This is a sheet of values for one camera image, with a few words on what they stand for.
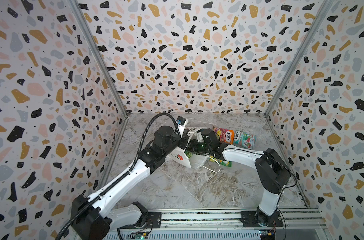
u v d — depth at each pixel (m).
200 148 0.78
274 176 0.48
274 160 0.52
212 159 0.82
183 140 0.64
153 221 0.73
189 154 0.90
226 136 1.06
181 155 0.77
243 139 1.03
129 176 0.46
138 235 0.70
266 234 0.72
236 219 0.76
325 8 0.72
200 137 0.74
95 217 0.37
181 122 0.60
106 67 0.93
